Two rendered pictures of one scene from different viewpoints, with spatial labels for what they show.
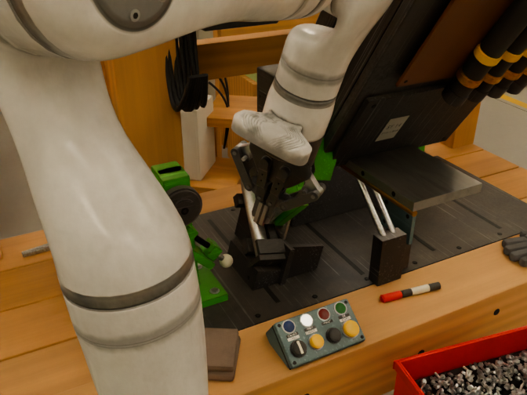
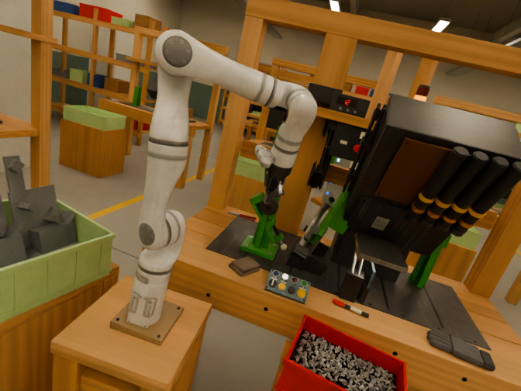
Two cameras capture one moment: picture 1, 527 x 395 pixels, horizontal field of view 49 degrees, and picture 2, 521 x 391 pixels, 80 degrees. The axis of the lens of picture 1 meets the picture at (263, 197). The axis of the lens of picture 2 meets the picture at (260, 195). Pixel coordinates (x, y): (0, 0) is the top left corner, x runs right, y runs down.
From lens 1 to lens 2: 55 cm
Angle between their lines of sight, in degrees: 36
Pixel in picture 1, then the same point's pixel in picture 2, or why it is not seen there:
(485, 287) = (394, 334)
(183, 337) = (164, 163)
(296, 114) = (274, 152)
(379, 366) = not seen: hidden behind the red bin
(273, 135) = (260, 153)
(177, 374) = (159, 174)
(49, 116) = (164, 90)
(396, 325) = (326, 311)
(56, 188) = (157, 107)
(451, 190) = (386, 261)
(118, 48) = (168, 69)
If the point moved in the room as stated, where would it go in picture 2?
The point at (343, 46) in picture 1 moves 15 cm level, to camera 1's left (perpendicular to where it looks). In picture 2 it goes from (289, 127) to (247, 114)
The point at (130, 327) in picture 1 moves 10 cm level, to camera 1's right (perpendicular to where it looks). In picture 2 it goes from (153, 149) to (177, 163)
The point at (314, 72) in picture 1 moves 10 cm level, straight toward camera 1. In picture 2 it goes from (281, 136) to (253, 133)
